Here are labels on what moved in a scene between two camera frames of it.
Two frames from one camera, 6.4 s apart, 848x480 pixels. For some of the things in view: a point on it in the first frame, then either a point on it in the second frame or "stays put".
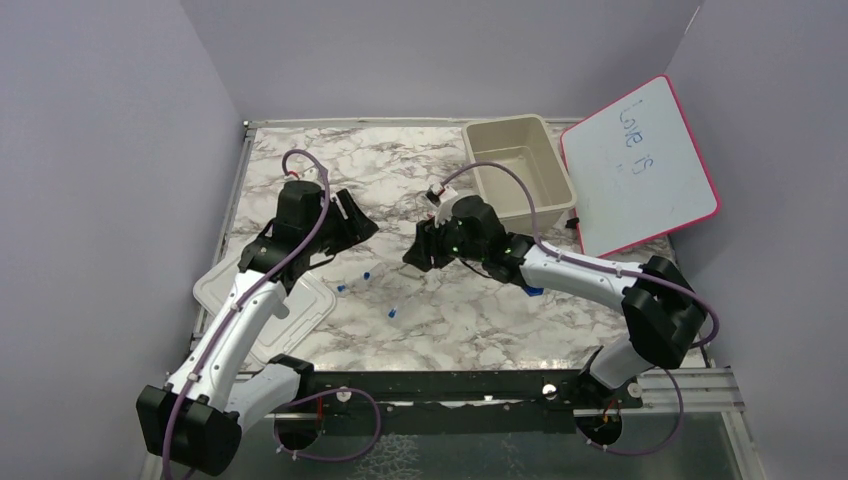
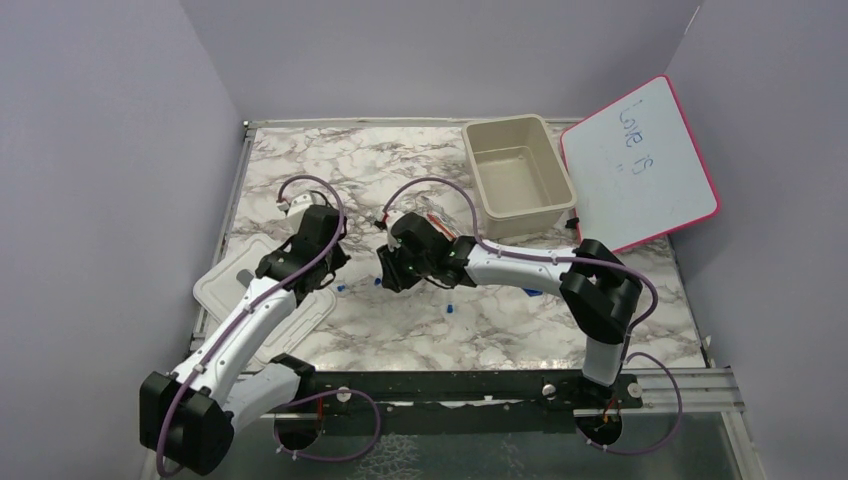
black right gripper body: x=447 y=244 -> x=403 y=270
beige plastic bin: x=524 y=143 stays put
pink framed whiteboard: x=636 y=172 stays put
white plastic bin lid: x=307 y=304 stays put
